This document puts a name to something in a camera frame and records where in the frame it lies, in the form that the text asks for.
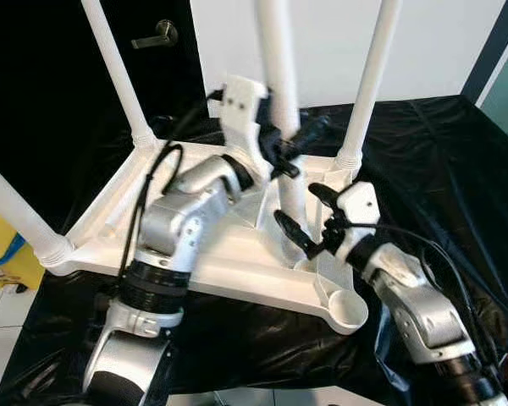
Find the white plastic table top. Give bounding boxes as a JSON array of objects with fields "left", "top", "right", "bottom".
[{"left": 47, "top": 135, "right": 370, "bottom": 335}]

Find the dark grey window frame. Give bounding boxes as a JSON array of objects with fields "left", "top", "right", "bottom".
[{"left": 461, "top": 0, "right": 508, "bottom": 104}]

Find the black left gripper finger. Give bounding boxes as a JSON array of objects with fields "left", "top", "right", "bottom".
[{"left": 292, "top": 114, "right": 333, "bottom": 155}]

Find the black plastic table cover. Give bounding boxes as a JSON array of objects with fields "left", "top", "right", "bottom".
[{"left": 0, "top": 95, "right": 508, "bottom": 406}]

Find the black door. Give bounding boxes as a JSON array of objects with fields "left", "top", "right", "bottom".
[{"left": 0, "top": 0, "right": 206, "bottom": 233}]

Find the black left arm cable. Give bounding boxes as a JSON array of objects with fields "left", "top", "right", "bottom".
[{"left": 114, "top": 89, "right": 225, "bottom": 297}]

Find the yellow bin with blue band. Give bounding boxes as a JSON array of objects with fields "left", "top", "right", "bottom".
[{"left": 0, "top": 211, "right": 45, "bottom": 290}]

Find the white plastic table leg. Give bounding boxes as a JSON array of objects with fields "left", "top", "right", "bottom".
[
  {"left": 79, "top": 0, "right": 157, "bottom": 149},
  {"left": 254, "top": 0, "right": 310, "bottom": 242},
  {"left": 334, "top": 0, "right": 403, "bottom": 174},
  {"left": 0, "top": 156, "right": 75, "bottom": 265}
]

